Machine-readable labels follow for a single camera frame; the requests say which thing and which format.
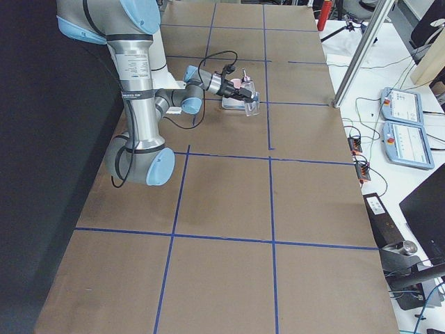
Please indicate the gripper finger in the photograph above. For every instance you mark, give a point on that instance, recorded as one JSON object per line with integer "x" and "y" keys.
{"x": 248, "y": 96}

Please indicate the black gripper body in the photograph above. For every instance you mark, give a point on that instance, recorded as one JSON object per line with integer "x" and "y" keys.
{"x": 228, "y": 88}

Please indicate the pink plastic cup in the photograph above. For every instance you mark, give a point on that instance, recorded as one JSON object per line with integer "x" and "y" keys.
{"x": 237, "y": 83}

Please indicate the clear glass sauce bottle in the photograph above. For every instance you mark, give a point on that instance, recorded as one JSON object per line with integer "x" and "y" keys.
{"x": 248, "y": 83}

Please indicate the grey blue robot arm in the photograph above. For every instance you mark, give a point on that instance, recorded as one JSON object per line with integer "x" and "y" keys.
{"x": 131, "y": 31}

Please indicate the white digital kitchen scale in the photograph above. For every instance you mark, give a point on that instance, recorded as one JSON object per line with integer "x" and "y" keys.
{"x": 230, "y": 103}

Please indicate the red cylinder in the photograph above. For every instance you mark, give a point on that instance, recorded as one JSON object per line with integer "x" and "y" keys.
{"x": 324, "y": 14}

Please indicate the upper orange black connector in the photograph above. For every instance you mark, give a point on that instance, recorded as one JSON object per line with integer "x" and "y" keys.
{"x": 354, "y": 145}

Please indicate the orange black connector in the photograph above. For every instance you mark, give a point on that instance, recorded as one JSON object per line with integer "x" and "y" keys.
{"x": 354, "y": 145}
{"x": 362, "y": 168}

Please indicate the lower orange black connector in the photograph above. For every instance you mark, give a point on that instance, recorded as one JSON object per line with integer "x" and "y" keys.
{"x": 362, "y": 168}

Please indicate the upper teach pendant tablet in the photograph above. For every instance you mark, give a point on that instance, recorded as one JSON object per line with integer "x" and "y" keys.
{"x": 401, "y": 106}

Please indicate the teach pendant tablet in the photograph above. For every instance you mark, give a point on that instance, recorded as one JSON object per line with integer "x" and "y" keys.
{"x": 407, "y": 145}
{"x": 401, "y": 106}

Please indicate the lower teach pendant tablet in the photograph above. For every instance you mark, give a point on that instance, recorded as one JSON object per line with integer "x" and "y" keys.
{"x": 407, "y": 145}

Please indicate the black labelled box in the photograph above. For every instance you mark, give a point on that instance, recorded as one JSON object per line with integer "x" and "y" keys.
{"x": 385, "y": 230}

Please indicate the black monitor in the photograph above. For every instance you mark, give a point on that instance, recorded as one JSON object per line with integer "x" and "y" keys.
{"x": 423, "y": 210}

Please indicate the aluminium frame post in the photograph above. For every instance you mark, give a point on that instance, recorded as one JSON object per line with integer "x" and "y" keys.
{"x": 380, "y": 13}

